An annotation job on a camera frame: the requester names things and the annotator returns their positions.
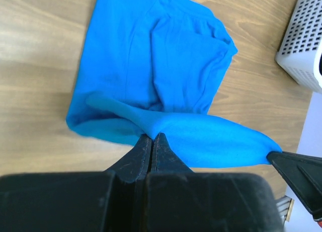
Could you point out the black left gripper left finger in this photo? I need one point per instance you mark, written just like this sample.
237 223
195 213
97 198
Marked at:
75 201

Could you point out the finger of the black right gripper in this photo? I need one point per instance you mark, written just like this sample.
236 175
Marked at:
303 175

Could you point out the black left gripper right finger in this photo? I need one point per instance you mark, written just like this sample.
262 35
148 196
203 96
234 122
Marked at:
177 199

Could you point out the white plastic laundry basket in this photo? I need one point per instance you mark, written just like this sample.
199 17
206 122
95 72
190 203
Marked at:
300 51

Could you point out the blue t shirt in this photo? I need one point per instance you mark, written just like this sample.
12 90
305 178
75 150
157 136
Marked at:
154 66

